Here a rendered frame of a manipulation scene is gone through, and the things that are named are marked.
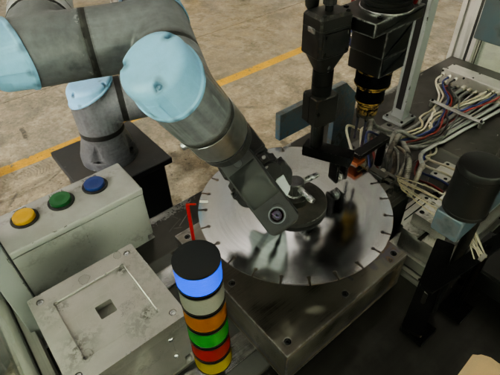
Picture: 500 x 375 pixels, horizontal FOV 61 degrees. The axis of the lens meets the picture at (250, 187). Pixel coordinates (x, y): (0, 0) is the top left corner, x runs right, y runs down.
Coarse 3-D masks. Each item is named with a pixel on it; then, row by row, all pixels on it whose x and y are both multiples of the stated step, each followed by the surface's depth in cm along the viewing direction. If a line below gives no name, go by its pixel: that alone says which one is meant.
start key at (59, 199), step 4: (60, 192) 83; (64, 192) 83; (52, 196) 82; (56, 196) 82; (60, 196) 82; (64, 196) 82; (68, 196) 82; (52, 200) 81; (56, 200) 81; (60, 200) 81; (64, 200) 81; (68, 200) 81; (52, 204) 81; (56, 204) 80; (60, 204) 80; (64, 204) 81
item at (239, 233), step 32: (288, 160) 82; (320, 160) 82; (224, 192) 76; (352, 192) 75; (384, 192) 74; (224, 224) 70; (256, 224) 70; (320, 224) 69; (352, 224) 69; (384, 224) 69; (224, 256) 65; (256, 256) 65; (288, 256) 64; (320, 256) 64; (352, 256) 64
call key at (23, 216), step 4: (24, 208) 80; (28, 208) 80; (16, 212) 79; (20, 212) 79; (24, 212) 79; (28, 212) 79; (32, 212) 79; (12, 216) 78; (16, 216) 78; (20, 216) 78; (24, 216) 78; (28, 216) 78; (32, 216) 78; (12, 220) 78; (16, 220) 78; (20, 220) 78; (24, 220) 77; (28, 220) 78; (32, 220) 78; (16, 224) 77; (20, 224) 77; (24, 224) 78
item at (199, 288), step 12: (192, 240) 40; (204, 240) 40; (180, 252) 39; (192, 252) 39; (204, 252) 39; (216, 252) 39; (180, 264) 38; (192, 264) 38; (204, 264) 38; (216, 264) 38; (180, 276) 37; (192, 276) 37; (204, 276) 37; (216, 276) 38; (180, 288) 39; (192, 288) 38; (204, 288) 38; (216, 288) 39
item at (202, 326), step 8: (224, 304) 42; (184, 312) 42; (216, 312) 41; (224, 312) 43; (192, 320) 42; (200, 320) 41; (208, 320) 41; (216, 320) 42; (224, 320) 44; (192, 328) 43; (200, 328) 42; (208, 328) 42; (216, 328) 43
